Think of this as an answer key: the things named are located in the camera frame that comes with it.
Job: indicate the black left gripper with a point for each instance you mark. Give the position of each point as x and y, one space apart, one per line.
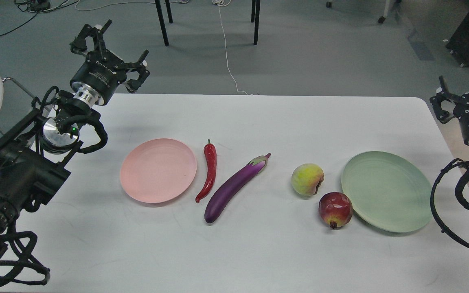
102 72

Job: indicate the red chili pepper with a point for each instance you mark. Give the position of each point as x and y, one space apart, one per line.
210 155

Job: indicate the red pomegranate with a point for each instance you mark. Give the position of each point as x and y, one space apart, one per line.
335 209

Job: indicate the yellow green peach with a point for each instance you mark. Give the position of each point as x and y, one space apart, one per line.
306 179

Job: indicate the purple eggplant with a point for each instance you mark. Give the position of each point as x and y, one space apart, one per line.
232 186

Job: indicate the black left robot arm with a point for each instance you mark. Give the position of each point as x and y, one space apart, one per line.
35 152

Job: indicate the black table leg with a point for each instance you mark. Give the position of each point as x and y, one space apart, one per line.
253 11
169 11
158 6
256 23

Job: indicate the green plate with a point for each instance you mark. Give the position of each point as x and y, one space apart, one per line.
387 191

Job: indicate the pink plate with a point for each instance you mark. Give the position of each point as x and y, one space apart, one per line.
158 171

